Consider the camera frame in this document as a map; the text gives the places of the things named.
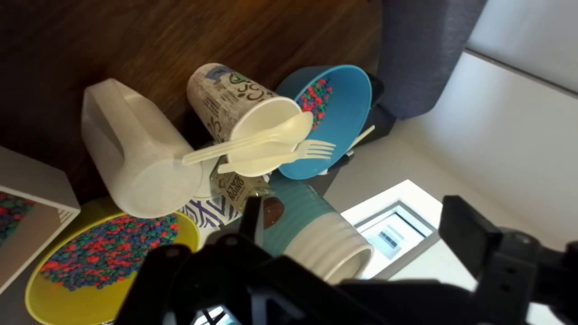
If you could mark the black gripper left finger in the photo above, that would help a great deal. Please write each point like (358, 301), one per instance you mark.
(251, 220)

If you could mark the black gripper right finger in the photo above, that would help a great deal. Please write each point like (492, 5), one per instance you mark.
(472, 236)

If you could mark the white plastic spoon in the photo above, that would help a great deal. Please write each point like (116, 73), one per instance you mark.
(289, 129)

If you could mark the patterned paper cup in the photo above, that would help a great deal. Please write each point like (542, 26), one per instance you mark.
(219, 100)

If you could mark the black white patterned packet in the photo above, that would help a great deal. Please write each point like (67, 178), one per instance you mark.
(204, 212)

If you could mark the white teal ribbed container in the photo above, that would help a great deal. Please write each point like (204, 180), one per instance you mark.
(313, 227)

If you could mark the white plastic pitcher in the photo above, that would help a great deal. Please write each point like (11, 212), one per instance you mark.
(132, 151)

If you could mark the colourful small beads pile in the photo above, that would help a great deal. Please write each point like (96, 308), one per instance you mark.
(109, 250)
(316, 97)

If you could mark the blue plastic bowl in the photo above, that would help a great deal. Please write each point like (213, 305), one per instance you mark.
(351, 106)

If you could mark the dark grey sofa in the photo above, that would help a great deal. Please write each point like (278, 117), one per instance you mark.
(421, 48)

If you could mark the yellow bowl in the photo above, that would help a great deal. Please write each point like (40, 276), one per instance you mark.
(54, 305)

